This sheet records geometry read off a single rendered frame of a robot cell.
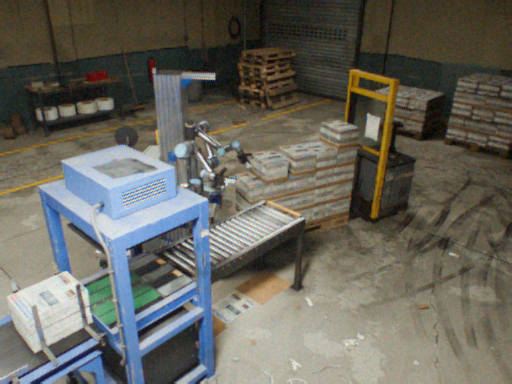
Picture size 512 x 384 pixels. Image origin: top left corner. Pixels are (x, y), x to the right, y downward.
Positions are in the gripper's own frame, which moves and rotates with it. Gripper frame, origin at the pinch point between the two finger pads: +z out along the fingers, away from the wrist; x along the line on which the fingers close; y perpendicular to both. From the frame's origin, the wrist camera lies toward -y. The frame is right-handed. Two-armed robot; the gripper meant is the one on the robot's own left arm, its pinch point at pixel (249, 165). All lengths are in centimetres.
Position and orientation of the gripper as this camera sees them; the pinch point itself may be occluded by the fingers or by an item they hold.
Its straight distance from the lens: 473.9
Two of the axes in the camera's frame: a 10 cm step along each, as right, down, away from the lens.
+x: 4.9, 3.9, -7.8
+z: 4.0, 6.9, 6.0
